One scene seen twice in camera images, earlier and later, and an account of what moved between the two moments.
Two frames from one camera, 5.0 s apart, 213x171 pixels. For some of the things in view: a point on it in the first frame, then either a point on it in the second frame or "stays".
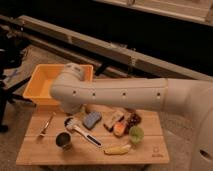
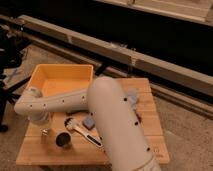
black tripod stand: x=11 y=56 stays
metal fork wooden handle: x=42 y=134 → x=44 y=132
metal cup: x=63 y=140 stays
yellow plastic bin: x=40 y=82 stays
